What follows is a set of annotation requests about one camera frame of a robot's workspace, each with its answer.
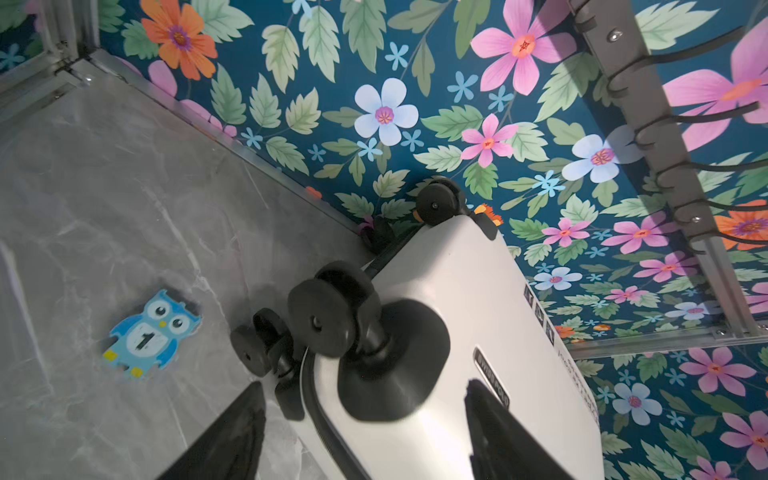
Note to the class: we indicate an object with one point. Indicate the small teal owl toy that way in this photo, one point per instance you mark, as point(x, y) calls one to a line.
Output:
point(151, 338)

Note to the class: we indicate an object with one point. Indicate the black hook rack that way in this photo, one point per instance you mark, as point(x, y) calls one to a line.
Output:
point(614, 37)

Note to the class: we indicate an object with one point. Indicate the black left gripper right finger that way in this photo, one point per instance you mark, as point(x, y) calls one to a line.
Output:
point(501, 447)

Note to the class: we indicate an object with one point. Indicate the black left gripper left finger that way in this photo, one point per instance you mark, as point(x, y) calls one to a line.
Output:
point(231, 447)

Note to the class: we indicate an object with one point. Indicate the white hard-shell suitcase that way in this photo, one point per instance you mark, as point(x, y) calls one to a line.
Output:
point(372, 363)

